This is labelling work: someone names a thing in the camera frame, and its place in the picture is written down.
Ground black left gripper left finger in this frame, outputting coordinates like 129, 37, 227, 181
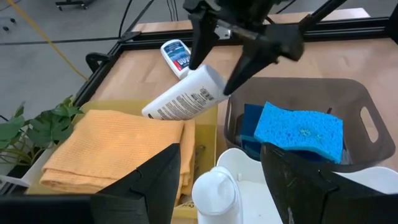
0, 142, 182, 224

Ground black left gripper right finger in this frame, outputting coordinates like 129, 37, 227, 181
260, 142, 398, 224

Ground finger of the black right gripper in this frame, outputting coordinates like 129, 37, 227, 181
188, 11, 220, 70
223, 40, 281, 96

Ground white plastic bottle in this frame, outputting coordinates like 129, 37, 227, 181
192, 166, 244, 224
141, 64, 230, 121
160, 39, 192, 80

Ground blue kitchen sponge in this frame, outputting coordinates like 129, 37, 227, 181
239, 103, 266, 156

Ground orange cloth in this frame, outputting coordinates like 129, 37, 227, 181
39, 109, 196, 195

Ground blue cloth pieces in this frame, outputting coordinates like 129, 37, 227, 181
254, 101, 345, 165

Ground white paper tag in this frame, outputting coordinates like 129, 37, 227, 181
175, 200, 197, 220

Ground white plastic bin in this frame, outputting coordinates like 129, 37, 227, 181
216, 147, 398, 224

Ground grey translucent plastic bin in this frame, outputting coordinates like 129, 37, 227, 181
223, 77, 396, 174

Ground yellow translucent plastic bin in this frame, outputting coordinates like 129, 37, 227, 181
26, 98, 218, 224

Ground green plant in white pot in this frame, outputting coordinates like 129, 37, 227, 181
0, 95, 84, 187

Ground black aluminium rig frame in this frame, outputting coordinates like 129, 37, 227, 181
74, 0, 398, 106

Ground yellow hanging cable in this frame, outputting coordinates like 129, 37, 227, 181
6, 0, 88, 81

